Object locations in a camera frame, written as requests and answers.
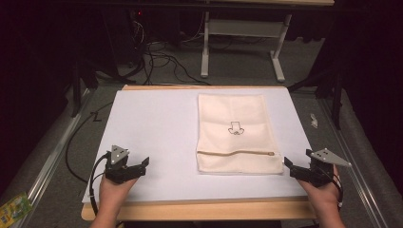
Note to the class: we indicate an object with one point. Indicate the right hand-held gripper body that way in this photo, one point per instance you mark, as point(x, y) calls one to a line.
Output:
point(323, 166)

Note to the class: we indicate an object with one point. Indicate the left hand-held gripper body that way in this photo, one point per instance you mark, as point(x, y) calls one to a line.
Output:
point(118, 164)

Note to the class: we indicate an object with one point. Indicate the cream cloth zipper bag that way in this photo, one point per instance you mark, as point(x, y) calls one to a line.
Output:
point(234, 110)

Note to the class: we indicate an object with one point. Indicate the person's left hand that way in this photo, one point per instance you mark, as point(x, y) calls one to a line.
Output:
point(112, 193)

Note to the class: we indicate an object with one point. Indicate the person's right hand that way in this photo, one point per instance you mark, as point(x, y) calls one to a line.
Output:
point(323, 196)

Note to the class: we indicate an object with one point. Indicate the white table mat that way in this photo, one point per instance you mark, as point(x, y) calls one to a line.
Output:
point(158, 126)

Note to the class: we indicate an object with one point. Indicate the white crumpled scrap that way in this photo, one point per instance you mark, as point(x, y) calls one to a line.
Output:
point(314, 121)

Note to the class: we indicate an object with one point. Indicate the black metal stand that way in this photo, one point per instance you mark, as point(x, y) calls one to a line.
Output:
point(332, 91)
point(77, 85)

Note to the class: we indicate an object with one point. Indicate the green yellow packet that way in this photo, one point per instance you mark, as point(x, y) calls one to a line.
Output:
point(12, 209)

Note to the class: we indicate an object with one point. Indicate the metal floor rail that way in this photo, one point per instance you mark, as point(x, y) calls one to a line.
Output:
point(47, 161)
point(351, 152)

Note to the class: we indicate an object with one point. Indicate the white metal desk frame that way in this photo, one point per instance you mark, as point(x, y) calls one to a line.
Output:
point(244, 28)

